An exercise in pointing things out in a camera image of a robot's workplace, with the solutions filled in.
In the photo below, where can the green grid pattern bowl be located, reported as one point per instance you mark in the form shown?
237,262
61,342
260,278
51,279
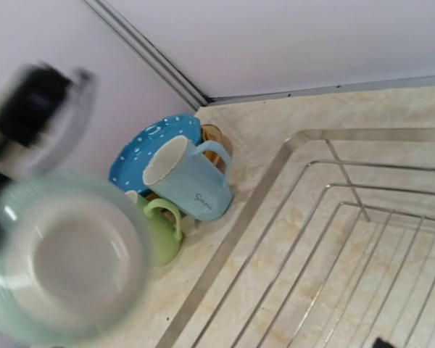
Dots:
75,258

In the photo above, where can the green mug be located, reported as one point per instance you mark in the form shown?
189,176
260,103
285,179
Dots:
164,221

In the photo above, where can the metal wire dish rack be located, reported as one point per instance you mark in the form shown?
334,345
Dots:
335,248

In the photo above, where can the beige floral plate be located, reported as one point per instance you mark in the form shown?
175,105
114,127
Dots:
210,132

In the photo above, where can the left aluminium corner post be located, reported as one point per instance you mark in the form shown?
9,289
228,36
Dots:
146,51

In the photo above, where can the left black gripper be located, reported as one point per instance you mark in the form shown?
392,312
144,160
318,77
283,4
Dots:
28,104

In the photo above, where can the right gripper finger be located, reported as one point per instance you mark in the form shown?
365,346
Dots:
379,343

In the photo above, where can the light blue mug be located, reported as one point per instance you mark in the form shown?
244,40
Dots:
180,172

